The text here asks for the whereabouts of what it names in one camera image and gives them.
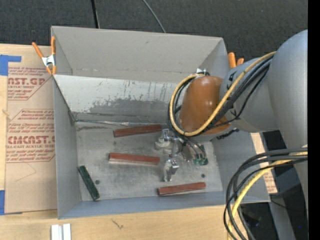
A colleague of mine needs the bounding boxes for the grey metal bin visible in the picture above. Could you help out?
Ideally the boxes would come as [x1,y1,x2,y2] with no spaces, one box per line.
[50,25,271,220]

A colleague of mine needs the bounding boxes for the red-brown flat block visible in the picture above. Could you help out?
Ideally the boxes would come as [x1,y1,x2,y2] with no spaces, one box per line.
[112,124,163,138]
[108,152,161,167]
[156,181,207,197]

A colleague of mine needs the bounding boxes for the brown cardboard board red print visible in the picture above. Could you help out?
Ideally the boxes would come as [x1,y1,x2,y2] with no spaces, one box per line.
[0,43,279,216]

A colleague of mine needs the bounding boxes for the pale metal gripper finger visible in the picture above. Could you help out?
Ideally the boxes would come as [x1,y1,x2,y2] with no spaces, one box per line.
[163,158,181,183]
[154,129,177,150]

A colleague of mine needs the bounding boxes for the dark green flat block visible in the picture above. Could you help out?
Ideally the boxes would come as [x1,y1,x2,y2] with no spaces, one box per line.
[77,165,101,202]

